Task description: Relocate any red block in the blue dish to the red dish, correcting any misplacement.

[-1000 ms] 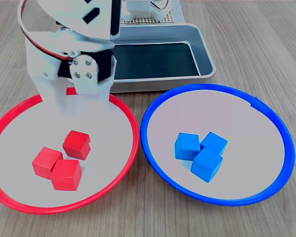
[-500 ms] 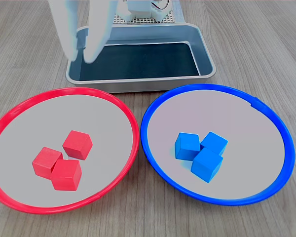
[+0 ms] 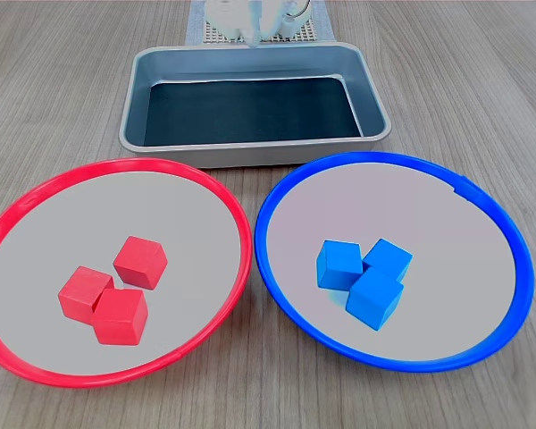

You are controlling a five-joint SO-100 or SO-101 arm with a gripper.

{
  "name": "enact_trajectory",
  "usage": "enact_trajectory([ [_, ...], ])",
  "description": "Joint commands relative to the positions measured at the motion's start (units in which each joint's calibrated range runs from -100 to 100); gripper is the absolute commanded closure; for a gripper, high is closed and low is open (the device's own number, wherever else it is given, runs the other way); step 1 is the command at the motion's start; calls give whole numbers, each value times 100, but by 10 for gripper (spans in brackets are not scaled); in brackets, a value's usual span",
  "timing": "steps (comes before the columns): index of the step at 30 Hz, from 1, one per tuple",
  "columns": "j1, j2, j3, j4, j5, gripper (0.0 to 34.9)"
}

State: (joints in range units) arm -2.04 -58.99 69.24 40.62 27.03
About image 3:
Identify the red wooden cube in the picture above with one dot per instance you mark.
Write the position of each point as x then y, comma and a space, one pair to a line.
80, 295
120, 317
140, 263

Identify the black tray mat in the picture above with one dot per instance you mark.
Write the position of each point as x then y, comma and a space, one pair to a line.
250, 111

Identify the steel tray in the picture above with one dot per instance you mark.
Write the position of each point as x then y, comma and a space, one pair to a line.
136, 89

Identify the red-rimmed white plate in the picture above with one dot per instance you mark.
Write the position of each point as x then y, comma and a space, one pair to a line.
116, 214

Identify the blue wooden cube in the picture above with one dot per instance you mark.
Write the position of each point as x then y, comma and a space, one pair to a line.
373, 299
391, 259
337, 266

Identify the blue-rimmed white plate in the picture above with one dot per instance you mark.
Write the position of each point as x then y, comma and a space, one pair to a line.
451, 290

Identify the pale perforated base plate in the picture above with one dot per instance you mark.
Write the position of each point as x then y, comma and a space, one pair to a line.
306, 35

